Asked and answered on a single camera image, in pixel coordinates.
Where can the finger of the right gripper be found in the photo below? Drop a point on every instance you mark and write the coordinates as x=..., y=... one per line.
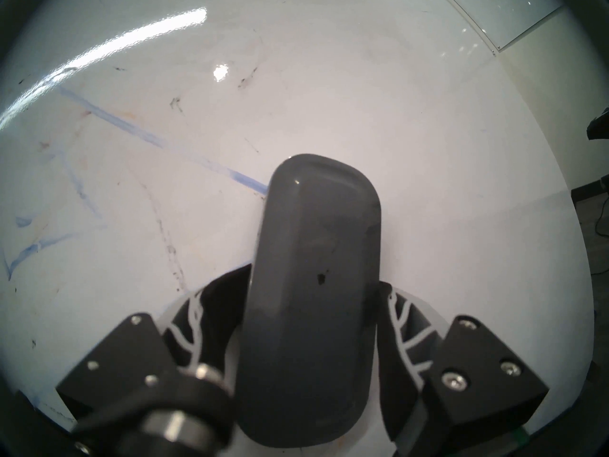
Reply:
x=599, y=127

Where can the dark grey whiteboard eraser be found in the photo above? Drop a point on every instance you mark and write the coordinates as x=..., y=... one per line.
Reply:
x=309, y=294

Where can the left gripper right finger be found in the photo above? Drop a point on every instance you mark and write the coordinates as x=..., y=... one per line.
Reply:
x=480, y=380

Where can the white whiteboard table surface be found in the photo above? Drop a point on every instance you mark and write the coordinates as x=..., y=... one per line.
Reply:
x=428, y=127

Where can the black wall baseboard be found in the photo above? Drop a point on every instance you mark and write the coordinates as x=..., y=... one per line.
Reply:
x=590, y=188

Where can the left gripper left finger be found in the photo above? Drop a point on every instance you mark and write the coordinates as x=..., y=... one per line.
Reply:
x=123, y=361

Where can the blue marker triangle drawing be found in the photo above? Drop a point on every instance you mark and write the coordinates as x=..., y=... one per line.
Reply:
x=157, y=139

